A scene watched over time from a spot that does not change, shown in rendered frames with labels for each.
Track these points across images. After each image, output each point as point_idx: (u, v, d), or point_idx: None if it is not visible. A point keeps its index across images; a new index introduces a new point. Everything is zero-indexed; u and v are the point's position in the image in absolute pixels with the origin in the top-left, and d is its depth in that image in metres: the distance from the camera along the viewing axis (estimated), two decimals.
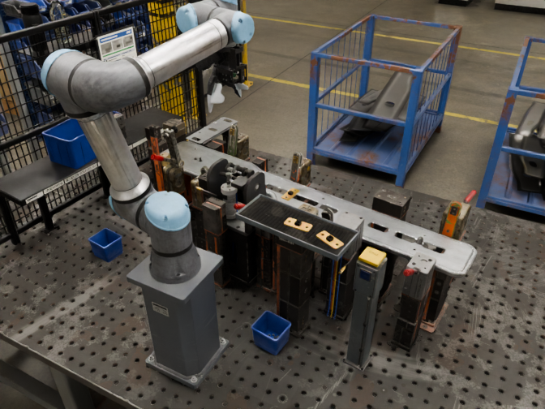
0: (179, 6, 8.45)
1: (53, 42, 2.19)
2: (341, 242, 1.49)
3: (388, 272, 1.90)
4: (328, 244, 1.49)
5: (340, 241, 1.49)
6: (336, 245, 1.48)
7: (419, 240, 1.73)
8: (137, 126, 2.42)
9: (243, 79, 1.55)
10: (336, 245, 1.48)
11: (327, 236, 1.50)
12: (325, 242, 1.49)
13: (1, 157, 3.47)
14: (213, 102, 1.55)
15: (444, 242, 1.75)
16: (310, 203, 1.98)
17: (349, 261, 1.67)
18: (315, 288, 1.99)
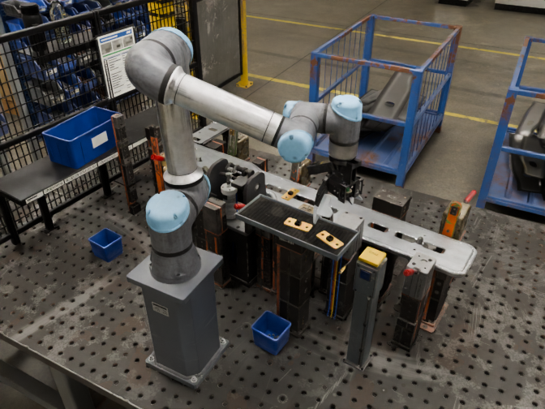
0: (179, 6, 8.45)
1: (53, 42, 2.19)
2: (341, 242, 1.49)
3: (388, 272, 1.90)
4: (328, 244, 1.49)
5: (340, 241, 1.49)
6: (336, 245, 1.48)
7: (419, 240, 1.73)
8: (137, 126, 2.42)
9: (358, 193, 1.36)
10: (336, 245, 1.48)
11: (327, 236, 1.50)
12: (325, 242, 1.49)
13: (1, 157, 3.47)
14: (319, 214, 1.38)
15: (444, 242, 1.75)
16: (310, 203, 1.98)
17: (349, 261, 1.67)
18: (315, 288, 1.99)
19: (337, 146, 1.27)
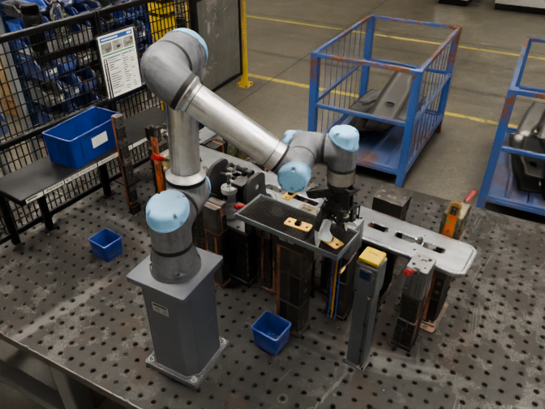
0: (179, 6, 8.45)
1: (53, 42, 2.19)
2: (341, 242, 1.49)
3: (388, 272, 1.90)
4: (328, 244, 1.49)
5: (340, 241, 1.49)
6: (336, 245, 1.48)
7: (419, 240, 1.73)
8: (137, 126, 2.42)
9: (354, 217, 1.41)
10: (336, 245, 1.48)
11: None
12: (325, 242, 1.49)
13: (1, 157, 3.47)
14: (320, 238, 1.43)
15: (444, 242, 1.75)
16: (310, 203, 1.98)
17: (349, 261, 1.67)
18: (315, 288, 1.99)
19: (335, 174, 1.32)
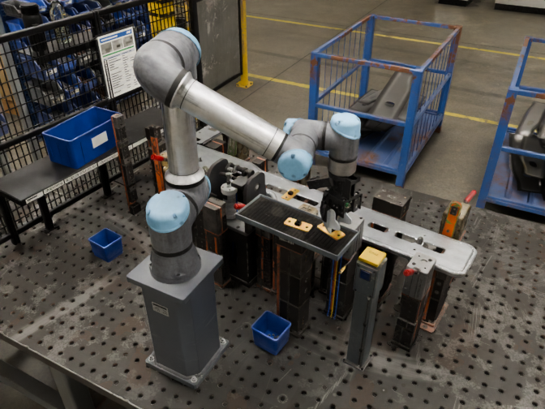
0: (179, 6, 8.45)
1: (53, 42, 2.19)
2: (342, 233, 1.47)
3: (388, 272, 1.90)
4: (328, 235, 1.47)
5: (341, 232, 1.47)
6: (337, 236, 1.46)
7: (419, 240, 1.73)
8: (137, 126, 2.42)
9: (356, 208, 1.39)
10: (337, 236, 1.46)
11: None
12: (327, 233, 1.47)
13: (1, 157, 3.47)
14: (330, 228, 1.44)
15: (444, 242, 1.75)
16: (310, 203, 1.98)
17: (349, 261, 1.67)
18: (315, 288, 1.99)
19: (336, 163, 1.30)
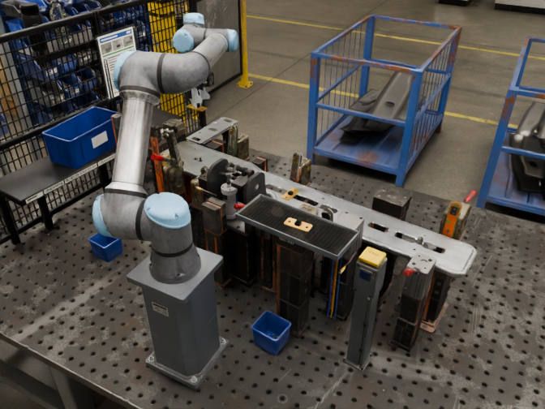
0: (179, 6, 8.45)
1: (53, 42, 2.19)
2: (204, 107, 2.06)
3: (388, 272, 1.90)
4: (195, 109, 2.05)
5: (204, 107, 2.06)
6: (201, 109, 2.05)
7: (419, 240, 1.73)
8: None
9: (211, 83, 1.98)
10: (201, 109, 2.05)
11: (194, 105, 2.06)
12: (194, 108, 2.05)
13: (1, 157, 3.47)
14: (195, 102, 2.02)
15: (444, 242, 1.75)
16: (310, 203, 1.98)
17: (349, 261, 1.67)
18: (315, 288, 1.99)
19: None
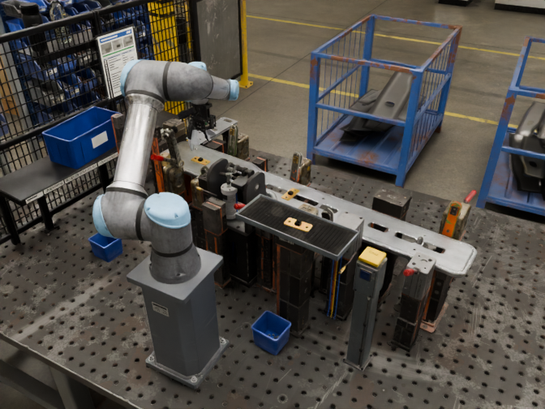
0: (179, 6, 8.45)
1: (53, 42, 2.19)
2: (208, 161, 2.21)
3: (388, 272, 1.90)
4: (199, 163, 2.19)
5: (208, 160, 2.21)
6: (205, 162, 2.19)
7: (419, 240, 1.73)
8: None
9: (212, 126, 2.09)
10: (205, 162, 2.19)
11: (198, 158, 2.20)
12: (198, 161, 2.20)
13: (1, 157, 3.47)
14: (193, 144, 2.10)
15: (444, 242, 1.75)
16: (310, 203, 1.98)
17: (349, 261, 1.67)
18: (315, 288, 1.99)
19: None
